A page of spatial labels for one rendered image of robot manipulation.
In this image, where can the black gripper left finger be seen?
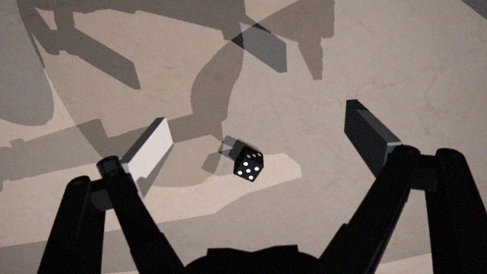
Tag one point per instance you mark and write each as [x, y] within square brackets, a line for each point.
[75, 243]

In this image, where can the black die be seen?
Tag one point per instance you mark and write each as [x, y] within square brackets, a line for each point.
[248, 164]

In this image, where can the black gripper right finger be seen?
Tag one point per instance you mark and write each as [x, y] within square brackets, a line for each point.
[457, 218]

